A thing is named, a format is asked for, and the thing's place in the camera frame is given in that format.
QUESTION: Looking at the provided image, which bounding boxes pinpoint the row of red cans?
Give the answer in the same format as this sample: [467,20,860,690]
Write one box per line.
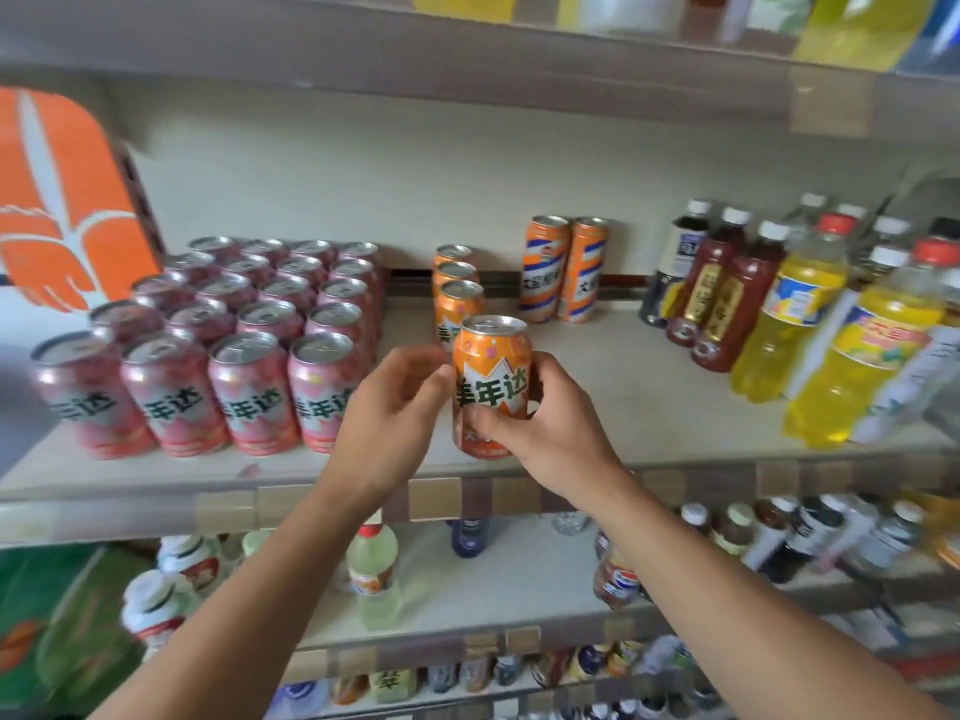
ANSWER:
[29,235,388,461]

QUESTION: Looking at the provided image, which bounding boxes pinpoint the person's left hand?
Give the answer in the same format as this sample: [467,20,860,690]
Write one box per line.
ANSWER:
[318,344,458,512]

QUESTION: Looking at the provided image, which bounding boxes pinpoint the pale green drink bottle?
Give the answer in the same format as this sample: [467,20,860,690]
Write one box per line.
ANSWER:
[346,522,403,632]

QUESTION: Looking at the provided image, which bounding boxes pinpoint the person's right hand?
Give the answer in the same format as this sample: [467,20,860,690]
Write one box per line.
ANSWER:
[463,351,625,512]

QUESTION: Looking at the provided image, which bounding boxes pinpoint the person's left forearm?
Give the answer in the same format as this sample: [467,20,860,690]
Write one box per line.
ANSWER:
[89,479,391,720]

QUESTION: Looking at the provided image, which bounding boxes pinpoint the yellow label tea bottle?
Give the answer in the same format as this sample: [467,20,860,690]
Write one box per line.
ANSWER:
[238,528,275,567]

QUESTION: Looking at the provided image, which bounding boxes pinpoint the rows of small bottles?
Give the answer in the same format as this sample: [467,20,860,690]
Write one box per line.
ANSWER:
[262,636,721,720]

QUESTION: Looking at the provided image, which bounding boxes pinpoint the yellow goods box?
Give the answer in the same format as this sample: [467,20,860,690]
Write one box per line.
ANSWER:
[899,490,960,571]

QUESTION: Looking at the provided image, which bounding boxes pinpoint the dark blue round bottle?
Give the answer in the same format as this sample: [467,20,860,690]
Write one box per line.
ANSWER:
[449,519,489,560]

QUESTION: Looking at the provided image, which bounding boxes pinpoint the cluster of white milk bottles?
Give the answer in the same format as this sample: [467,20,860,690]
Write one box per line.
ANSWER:
[121,533,226,661]

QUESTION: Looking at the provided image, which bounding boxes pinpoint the person's right forearm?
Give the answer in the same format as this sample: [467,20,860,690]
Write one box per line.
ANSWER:
[584,471,954,720]

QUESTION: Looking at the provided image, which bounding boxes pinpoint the group of capped tea bottles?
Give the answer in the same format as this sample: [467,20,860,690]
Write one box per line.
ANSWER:
[592,494,928,612]

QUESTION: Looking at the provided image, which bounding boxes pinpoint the row of tall drink bottles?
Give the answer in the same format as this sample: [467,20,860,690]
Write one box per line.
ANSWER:
[638,192,960,451]

